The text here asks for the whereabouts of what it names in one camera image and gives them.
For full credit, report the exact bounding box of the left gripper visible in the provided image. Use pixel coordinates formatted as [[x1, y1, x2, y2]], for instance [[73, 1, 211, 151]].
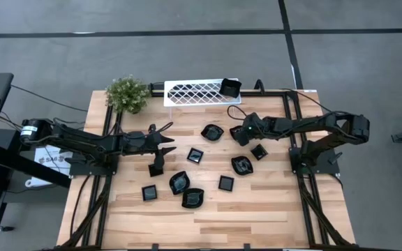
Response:
[[128, 123, 177, 169]]

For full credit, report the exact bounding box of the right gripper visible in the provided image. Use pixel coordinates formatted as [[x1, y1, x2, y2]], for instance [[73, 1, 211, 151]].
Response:
[[238, 112, 272, 148]]

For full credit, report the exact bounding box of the black wavy square plate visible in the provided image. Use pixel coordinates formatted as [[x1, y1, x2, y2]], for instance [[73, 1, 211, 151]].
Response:
[[218, 77, 243, 99]]

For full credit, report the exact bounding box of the artificial green potted plant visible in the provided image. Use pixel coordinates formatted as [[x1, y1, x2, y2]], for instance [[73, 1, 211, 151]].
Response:
[[105, 75, 152, 115]]

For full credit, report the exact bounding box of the black clamp lever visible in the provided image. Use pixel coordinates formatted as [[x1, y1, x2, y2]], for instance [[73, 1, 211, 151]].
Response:
[[327, 151, 344, 165], [64, 155, 84, 166]]

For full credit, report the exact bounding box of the white printed cardboard box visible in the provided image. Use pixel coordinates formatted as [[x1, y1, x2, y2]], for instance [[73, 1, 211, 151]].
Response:
[[24, 144, 75, 189]]

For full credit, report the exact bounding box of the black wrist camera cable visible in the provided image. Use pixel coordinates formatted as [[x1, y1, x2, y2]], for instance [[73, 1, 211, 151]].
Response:
[[226, 104, 254, 122]]

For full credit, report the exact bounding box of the white wire shelf rack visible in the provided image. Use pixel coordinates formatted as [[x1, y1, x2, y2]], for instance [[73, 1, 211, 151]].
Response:
[[163, 78, 243, 118]]

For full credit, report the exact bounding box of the black floor cable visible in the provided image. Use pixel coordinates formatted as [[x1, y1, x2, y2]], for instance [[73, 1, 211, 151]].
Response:
[[10, 84, 89, 113]]

